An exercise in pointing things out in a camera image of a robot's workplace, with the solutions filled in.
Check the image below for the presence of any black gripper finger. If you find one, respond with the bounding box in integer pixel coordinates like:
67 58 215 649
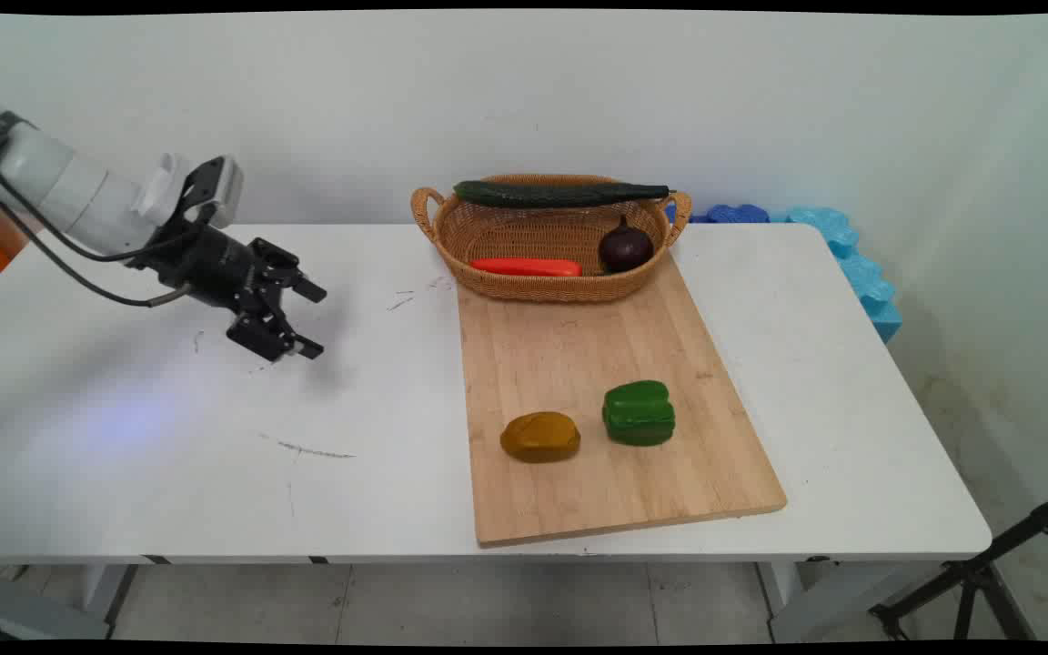
226 307 326 362
251 238 328 305

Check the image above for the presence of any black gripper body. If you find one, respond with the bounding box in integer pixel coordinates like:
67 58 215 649
128 221 299 315

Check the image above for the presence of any yellow-brown potato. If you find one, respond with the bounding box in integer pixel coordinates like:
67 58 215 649
499 411 582 464

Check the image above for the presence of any orange carrot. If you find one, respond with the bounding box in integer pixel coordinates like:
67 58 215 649
469 257 583 277

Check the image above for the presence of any woven wicker basket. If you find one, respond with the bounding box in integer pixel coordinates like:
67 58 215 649
410 174 693 304

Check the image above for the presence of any dark green cucumber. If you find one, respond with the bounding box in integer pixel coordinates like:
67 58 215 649
452 180 676 210

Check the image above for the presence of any wooden cutting board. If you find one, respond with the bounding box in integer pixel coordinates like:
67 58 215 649
456 250 789 549

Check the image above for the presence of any white table leg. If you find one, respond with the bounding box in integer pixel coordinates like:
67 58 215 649
754 559 862 643
0 564 139 642

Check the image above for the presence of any dark purple onion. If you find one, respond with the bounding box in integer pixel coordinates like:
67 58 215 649
598 215 655 274

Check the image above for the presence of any green bell pepper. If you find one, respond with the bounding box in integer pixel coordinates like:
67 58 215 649
601 380 677 448

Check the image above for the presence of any dark blue foam piece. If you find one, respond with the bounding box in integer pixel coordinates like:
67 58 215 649
664 202 771 225

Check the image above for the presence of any light blue foam piece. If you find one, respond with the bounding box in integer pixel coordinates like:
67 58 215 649
768 207 904 345

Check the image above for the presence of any black tripod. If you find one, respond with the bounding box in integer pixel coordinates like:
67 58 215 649
868 487 1048 642

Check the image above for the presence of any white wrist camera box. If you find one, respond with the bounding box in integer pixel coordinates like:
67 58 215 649
137 153 245 230

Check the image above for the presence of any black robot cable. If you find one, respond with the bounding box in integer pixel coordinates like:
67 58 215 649
0 164 193 308

